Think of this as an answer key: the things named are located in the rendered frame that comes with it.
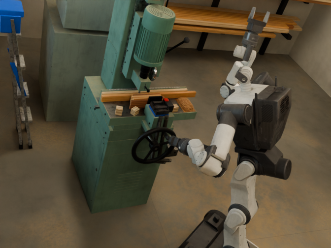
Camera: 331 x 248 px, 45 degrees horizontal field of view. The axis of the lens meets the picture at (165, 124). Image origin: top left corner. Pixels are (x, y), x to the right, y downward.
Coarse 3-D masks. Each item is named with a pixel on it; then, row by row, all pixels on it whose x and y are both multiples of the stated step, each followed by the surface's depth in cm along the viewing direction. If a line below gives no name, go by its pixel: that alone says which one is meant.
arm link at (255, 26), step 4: (248, 20) 227; (252, 20) 225; (256, 20) 226; (248, 24) 229; (252, 24) 227; (256, 24) 227; (260, 24) 228; (264, 24) 229; (248, 28) 229; (252, 28) 227; (256, 28) 228; (260, 28) 229; (248, 32) 229; (252, 32) 229; (256, 32) 229; (260, 32) 231; (244, 36) 231; (248, 36) 229; (252, 36) 228; (256, 36) 229; (248, 40) 229; (252, 40) 229; (256, 40) 230
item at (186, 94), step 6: (102, 96) 242; (108, 96) 244; (114, 96) 246; (120, 96) 248; (126, 96) 250; (168, 96) 265; (174, 96) 267; (180, 96) 270; (186, 96) 272; (192, 96) 274
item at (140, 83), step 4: (132, 72) 251; (136, 72) 248; (132, 76) 252; (136, 76) 246; (132, 80) 252; (136, 80) 247; (140, 80) 243; (144, 80) 244; (148, 80) 245; (136, 84) 247; (140, 84) 243; (144, 84) 244; (148, 84) 245; (140, 88) 245; (144, 88) 246; (148, 88) 247
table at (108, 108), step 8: (104, 104) 244; (112, 104) 246; (120, 104) 248; (128, 104) 250; (104, 112) 242; (112, 112) 240; (128, 112) 244; (176, 112) 256; (184, 112) 259; (192, 112) 261; (112, 120) 237; (120, 120) 239; (128, 120) 242; (136, 120) 245; (144, 120) 247; (176, 120) 260; (144, 128) 244
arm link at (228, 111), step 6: (222, 108) 195; (228, 108) 193; (234, 108) 191; (240, 108) 190; (222, 114) 193; (228, 114) 191; (234, 114) 191; (240, 114) 189; (222, 120) 191; (228, 120) 190; (234, 120) 190; (240, 120) 190; (234, 126) 190
